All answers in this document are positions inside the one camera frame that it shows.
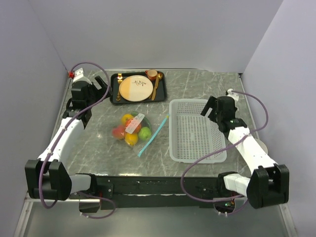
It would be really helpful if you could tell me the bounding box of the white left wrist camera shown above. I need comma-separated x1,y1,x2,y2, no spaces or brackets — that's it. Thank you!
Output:
68,68,92,84

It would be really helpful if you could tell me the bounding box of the white plastic basket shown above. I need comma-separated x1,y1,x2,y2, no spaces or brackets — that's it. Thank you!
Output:
169,99,226,163

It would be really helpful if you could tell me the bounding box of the yellow lemon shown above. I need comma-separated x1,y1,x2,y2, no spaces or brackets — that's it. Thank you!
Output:
124,133,139,146

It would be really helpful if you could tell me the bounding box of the green cabbage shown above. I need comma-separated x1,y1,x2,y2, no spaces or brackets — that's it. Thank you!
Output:
138,127,152,141

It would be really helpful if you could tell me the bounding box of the clear zip top bag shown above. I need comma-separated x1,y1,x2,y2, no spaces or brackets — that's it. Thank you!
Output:
111,111,169,157

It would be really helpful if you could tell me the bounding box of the gold knife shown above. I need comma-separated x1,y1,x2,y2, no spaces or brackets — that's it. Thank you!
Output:
151,74,159,101

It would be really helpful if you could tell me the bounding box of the peach fruit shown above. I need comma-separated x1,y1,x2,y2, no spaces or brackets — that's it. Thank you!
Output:
112,124,126,140

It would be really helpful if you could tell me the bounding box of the yellow apple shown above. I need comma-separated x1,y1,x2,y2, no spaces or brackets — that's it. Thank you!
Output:
121,114,134,125

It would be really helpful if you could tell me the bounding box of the orange ceramic cup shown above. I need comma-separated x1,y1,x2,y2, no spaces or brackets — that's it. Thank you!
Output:
145,69,158,81

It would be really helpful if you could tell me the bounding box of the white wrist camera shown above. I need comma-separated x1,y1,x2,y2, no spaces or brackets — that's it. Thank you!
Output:
226,89,239,102
68,68,92,84

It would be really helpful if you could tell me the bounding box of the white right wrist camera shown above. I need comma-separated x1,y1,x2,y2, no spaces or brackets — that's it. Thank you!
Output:
226,89,239,102

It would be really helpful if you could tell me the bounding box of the gold fork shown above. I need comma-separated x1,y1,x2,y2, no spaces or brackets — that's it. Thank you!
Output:
116,73,123,102

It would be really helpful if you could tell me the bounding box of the black serving tray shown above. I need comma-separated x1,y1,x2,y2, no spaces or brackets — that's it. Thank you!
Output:
110,71,167,105

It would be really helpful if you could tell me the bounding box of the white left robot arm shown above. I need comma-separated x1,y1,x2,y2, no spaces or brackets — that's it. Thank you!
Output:
25,76,112,200

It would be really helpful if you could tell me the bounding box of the orange tangerine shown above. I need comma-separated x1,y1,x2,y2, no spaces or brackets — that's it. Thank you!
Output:
125,118,142,134

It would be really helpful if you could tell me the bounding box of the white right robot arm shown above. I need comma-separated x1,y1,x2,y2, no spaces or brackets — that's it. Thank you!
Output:
201,95,289,209

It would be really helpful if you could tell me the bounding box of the green chili pepper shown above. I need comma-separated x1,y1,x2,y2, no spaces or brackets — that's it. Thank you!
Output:
131,111,152,131

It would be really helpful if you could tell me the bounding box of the white paper cup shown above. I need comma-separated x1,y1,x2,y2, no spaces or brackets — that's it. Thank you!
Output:
256,139,268,154

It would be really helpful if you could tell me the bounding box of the cream and orange plate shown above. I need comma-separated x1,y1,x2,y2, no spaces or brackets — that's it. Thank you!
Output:
119,75,154,102

